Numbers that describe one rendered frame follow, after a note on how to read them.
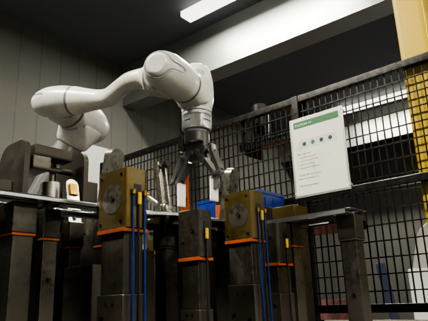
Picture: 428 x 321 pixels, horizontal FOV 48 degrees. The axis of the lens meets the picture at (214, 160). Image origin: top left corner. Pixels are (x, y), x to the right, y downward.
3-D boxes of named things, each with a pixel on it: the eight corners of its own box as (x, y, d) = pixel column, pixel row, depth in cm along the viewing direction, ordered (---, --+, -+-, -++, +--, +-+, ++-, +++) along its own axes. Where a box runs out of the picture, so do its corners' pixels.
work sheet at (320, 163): (351, 188, 167) (341, 104, 175) (295, 199, 181) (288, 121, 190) (353, 189, 168) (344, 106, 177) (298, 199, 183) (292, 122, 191)
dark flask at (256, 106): (263, 141, 204) (260, 100, 209) (249, 144, 209) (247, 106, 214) (274, 144, 210) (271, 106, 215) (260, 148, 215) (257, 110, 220)
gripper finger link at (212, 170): (202, 154, 144) (204, 150, 144) (220, 179, 137) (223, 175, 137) (192, 151, 141) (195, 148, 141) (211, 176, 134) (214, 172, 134)
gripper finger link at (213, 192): (216, 178, 138) (218, 177, 137) (216, 202, 136) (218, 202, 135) (209, 176, 136) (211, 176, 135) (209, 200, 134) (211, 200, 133)
